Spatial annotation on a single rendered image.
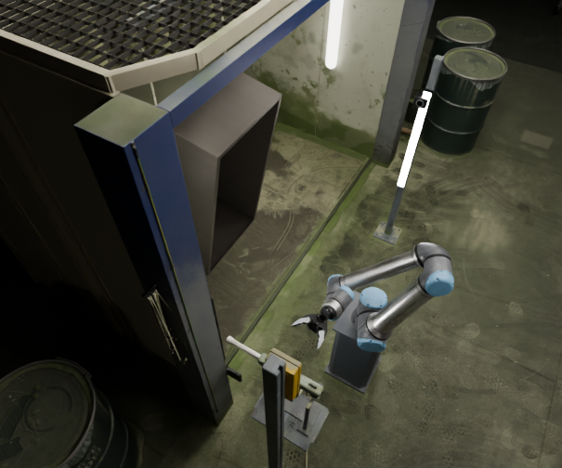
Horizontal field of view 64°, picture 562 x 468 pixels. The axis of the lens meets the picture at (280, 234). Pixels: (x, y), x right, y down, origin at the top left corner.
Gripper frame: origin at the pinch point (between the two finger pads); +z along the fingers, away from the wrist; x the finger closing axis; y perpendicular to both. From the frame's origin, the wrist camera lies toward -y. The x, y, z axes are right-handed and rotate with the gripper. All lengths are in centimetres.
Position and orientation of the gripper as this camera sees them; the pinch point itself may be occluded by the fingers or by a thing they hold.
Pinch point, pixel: (304, 336)
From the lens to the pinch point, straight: 204.4
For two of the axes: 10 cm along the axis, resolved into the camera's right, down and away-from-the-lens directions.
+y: -2.4, 6.0, 7.7
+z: -6.4, 5.0, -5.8
